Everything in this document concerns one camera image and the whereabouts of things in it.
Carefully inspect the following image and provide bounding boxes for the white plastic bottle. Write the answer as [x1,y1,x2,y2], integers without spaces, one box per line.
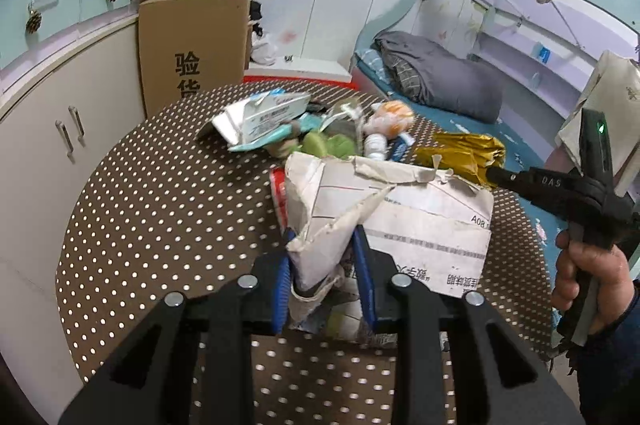
[363,133,387,160]

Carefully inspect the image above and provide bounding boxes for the hanging cream shirt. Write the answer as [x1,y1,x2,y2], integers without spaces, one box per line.
[555,50,640,196]

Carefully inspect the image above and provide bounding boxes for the gold foil wrapper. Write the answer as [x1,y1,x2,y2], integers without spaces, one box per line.
[413,132,506,188]

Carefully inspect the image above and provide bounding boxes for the torn white cardboard box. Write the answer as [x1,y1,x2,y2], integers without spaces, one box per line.
[285,152,494,297]

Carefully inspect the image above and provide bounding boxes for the blue white toothpaste tube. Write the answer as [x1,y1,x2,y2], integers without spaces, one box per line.
[388,132,414,163]

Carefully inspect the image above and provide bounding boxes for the large brown cardboard box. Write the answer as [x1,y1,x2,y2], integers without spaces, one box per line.
[138,0,250,117]

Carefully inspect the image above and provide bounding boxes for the clear crumpled plastic wrapper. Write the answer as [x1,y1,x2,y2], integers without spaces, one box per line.
[319,98,364,139]

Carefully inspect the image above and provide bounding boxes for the folded grey quilt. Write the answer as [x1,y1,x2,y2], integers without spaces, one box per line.
[375,30,503,124]

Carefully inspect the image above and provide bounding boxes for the white blue toothpaste box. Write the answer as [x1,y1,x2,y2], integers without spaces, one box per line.
[212,89,311,145]

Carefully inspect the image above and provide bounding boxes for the red storage bench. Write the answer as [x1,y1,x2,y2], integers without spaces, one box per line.
[242,76,360,91]

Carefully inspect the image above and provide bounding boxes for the dark blue sleeve forearm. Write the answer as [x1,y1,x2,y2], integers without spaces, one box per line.
[577,280,640,424]

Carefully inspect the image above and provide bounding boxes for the brown polka dot tablecloth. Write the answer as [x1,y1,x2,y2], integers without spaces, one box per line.
[54,78,556,425]

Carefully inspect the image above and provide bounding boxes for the teal toothbrush package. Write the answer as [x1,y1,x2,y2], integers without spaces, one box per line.
[229,113,322,152]

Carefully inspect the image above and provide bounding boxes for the orange white snack bag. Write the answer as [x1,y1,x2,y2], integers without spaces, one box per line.
[363,100,416,140]

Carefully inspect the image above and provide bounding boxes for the green crumpled wrapper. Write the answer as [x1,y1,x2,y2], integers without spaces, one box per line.
[300,131,357,159]

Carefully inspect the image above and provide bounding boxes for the person's right hand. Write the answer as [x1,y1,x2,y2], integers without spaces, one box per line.
[551,229,637,336]

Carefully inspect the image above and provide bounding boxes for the white cabinet with handles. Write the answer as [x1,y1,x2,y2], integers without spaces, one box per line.
[1,16,144,424]

